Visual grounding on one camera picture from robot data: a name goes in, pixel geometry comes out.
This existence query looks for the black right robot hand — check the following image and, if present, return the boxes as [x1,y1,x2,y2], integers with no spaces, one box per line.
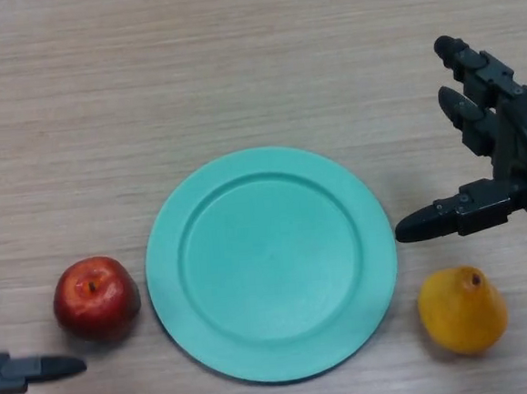
[379,28,527,245]

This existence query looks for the yellow pear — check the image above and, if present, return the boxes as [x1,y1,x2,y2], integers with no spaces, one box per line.
[414,263,512,359]

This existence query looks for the green round plate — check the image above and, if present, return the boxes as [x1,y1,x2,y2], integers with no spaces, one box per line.
[137,137,407,393]

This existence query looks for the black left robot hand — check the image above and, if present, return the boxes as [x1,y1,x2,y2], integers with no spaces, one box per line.
[0,345,88,394]

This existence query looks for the red apple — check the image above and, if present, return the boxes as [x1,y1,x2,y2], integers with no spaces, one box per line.
[49,253,144,346]

